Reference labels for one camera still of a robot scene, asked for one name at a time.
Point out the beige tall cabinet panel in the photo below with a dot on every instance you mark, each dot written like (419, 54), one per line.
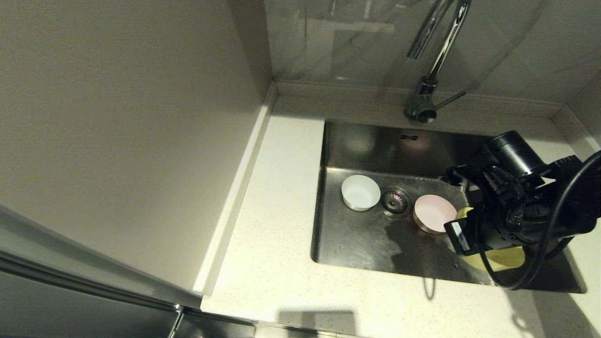
(117, 117)

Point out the chrome gooseneck faucet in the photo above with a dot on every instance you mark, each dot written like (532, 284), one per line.
(441, 49)

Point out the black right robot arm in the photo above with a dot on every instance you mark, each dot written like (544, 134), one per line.
(582, 206)

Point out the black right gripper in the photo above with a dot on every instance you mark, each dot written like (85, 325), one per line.
(512, 206)

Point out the grey metal appliance door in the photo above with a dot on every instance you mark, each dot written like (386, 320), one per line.
(56, 295)

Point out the stainless steel sink basin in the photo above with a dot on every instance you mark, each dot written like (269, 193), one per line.
(366, 253)

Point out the round metal drain strainer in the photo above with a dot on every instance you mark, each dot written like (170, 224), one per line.
(394, 201)

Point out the yellow plastic bowl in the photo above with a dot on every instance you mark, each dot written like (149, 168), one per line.
(506, 259)

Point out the pink plastic bowl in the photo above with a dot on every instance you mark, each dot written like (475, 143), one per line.
(432, 213)

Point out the white plastic bowl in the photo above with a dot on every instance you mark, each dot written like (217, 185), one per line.
(360, 192)

